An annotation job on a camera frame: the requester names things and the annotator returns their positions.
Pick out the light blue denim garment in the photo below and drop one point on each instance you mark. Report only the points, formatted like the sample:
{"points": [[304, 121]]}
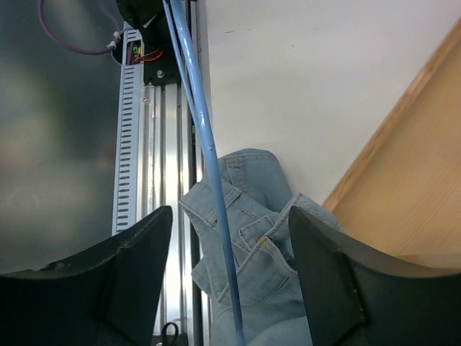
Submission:
{"points": [[258, 200]]}

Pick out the wooden clothes rack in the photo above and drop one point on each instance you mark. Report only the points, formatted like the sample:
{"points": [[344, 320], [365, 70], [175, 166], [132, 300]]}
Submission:
{"points": [[401, 195]]}

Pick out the blue hanger with denim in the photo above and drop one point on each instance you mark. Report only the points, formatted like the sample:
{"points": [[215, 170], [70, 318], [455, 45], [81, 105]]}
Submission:
{"points": [[189, 72]]}

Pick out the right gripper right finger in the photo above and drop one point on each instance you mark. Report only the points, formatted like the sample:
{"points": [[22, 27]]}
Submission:
{"points": [[356, 295]]}

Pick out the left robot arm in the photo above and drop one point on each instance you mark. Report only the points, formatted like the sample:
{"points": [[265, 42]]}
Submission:
{"points": [[146, 16]]}

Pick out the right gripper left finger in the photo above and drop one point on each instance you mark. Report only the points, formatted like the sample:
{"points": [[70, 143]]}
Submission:
{"points": [[107, 294]]}

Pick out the aluminium rail base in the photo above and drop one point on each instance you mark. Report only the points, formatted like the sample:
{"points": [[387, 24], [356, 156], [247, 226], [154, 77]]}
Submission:
{"points": [[158, 159]]}

